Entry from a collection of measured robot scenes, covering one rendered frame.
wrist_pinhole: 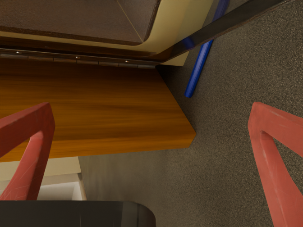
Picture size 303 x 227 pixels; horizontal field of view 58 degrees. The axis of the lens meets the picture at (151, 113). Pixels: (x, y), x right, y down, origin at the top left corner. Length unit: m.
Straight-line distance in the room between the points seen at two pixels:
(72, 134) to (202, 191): 0.19
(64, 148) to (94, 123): 0.05
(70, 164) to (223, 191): 0.94
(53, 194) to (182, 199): 1.00
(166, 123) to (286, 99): 0.16
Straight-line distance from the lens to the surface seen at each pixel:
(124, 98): 0.39
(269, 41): 0.30
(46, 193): 1.35
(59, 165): 1.21
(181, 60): 0.41
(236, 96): 0.32
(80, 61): 0.34
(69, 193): 1.39
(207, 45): 0.36
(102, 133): 0.33
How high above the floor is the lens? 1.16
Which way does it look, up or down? 27 degrees down
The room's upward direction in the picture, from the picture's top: 91 degrees counter-clockwise
